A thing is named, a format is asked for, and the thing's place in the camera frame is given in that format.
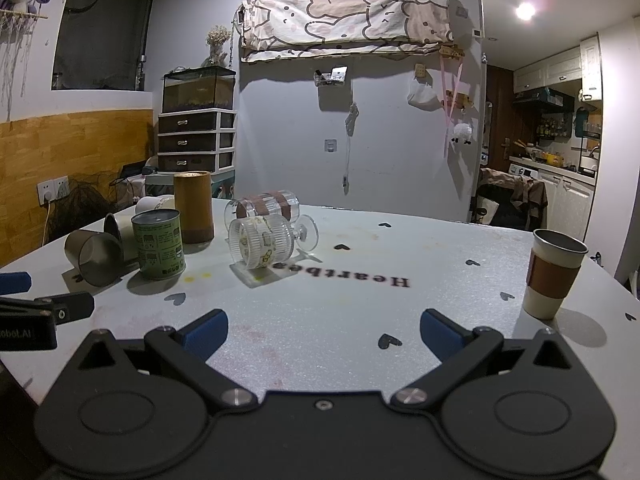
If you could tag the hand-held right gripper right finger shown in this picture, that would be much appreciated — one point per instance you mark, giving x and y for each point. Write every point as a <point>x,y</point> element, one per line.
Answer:
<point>439,334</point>

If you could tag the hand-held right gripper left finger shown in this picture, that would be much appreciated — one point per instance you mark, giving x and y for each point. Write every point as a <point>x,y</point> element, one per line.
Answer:
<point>207,334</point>

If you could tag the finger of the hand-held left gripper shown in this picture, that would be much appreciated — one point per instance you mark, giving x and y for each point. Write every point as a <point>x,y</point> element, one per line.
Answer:
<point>12,282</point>
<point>67,306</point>

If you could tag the grey cup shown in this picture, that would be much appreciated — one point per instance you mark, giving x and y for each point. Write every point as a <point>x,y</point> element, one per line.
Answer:
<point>92,260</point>

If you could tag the dark metal cup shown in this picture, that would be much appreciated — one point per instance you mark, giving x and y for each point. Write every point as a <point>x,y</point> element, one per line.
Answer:
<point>114,227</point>

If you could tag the paper cup with brown sleeve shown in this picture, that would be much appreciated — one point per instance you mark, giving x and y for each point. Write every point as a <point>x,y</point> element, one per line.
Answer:
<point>552,275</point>

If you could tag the white paper cup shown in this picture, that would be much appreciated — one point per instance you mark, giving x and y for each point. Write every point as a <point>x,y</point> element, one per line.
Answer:
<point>155,204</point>

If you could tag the clear acrylic block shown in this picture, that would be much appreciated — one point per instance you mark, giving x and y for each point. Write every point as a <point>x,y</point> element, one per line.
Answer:
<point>252,276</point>

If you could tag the green tin can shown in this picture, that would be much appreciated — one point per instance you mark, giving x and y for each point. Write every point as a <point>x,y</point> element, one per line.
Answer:
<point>159,250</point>

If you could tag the glass goblet with printed band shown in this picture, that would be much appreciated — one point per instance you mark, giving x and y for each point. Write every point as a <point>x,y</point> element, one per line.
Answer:
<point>262,245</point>

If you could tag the black net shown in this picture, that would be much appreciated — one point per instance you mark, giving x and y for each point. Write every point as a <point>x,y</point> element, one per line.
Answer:
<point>85,200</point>

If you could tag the brown cylinder canister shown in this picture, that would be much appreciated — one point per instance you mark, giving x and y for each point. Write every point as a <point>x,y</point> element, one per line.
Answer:
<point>194,205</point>

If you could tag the clear glass with brown band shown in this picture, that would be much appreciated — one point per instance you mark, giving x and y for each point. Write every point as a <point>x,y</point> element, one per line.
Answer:
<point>262,205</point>

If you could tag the laptop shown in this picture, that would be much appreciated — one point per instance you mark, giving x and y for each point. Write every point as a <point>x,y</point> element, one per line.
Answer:
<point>135,169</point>

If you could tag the chair with brown clothes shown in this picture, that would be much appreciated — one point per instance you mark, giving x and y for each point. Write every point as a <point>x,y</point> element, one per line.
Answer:
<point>515,195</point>

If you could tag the washing machine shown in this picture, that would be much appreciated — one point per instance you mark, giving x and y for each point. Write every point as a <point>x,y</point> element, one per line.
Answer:
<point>522,171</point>

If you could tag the plastic drawer unit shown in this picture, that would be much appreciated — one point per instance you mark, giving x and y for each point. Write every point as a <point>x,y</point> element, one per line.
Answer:
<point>196,141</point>

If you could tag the white sheep plush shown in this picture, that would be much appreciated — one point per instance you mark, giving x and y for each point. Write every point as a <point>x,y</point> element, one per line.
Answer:
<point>461,134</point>

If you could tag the brown door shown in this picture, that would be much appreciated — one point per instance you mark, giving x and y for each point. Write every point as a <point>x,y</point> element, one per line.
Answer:
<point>499,115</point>

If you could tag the pink ribbon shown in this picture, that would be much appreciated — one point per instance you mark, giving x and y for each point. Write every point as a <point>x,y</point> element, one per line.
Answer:
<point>452,105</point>

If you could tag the white plastic bag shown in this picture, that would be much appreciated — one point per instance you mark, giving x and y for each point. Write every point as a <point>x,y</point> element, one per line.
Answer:
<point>422,94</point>

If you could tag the glass fish tank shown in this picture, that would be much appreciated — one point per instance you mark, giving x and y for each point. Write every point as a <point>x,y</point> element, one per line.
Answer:
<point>197,91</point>

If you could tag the range hood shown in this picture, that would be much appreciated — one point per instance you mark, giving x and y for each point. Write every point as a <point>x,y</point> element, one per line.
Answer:
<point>542,100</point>

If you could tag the dark window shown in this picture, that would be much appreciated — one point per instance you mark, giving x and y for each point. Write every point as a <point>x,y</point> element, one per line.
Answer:
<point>100,35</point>

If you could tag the dried flower bouquet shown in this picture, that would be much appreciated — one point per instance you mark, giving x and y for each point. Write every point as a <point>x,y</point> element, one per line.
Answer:
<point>218,40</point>

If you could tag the printed cloth cover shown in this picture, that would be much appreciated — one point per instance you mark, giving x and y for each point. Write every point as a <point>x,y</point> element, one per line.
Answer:
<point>345,15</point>

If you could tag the ceiling light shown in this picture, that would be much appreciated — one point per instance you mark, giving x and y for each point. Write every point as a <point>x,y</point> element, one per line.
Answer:
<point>525,10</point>

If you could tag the white wall socket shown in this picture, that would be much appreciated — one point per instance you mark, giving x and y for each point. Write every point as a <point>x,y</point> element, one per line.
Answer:
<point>52,190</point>

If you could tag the wall hook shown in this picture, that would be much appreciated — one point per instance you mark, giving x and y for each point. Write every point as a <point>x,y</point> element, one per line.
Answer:
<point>330,145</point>

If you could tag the white macrame wall hanging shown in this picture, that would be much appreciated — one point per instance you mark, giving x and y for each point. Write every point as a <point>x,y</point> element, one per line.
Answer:
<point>12,45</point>

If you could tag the wall phone holder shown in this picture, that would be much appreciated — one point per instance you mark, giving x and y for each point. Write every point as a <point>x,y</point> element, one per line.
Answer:
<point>332,76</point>

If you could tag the white kitchen wall cabinets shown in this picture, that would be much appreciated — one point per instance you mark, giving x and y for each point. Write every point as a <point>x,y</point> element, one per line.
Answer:
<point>550,70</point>

